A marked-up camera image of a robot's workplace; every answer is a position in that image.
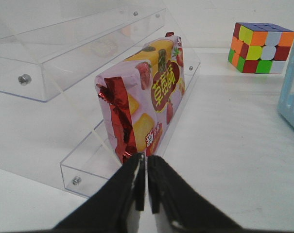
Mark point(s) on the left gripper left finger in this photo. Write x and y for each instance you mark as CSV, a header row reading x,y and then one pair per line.
x,y
116,207

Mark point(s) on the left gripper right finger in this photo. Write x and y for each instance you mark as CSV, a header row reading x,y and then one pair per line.
x,y
178,208

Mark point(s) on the pink strawberry biscuit pack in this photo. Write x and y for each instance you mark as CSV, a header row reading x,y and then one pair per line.
x,y
140,95

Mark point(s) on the clear acrylic left shelf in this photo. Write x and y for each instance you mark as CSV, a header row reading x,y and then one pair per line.
x,y
51,125

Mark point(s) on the multicolour puzzle cube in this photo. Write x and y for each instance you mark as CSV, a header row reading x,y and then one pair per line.
x,y
261,48

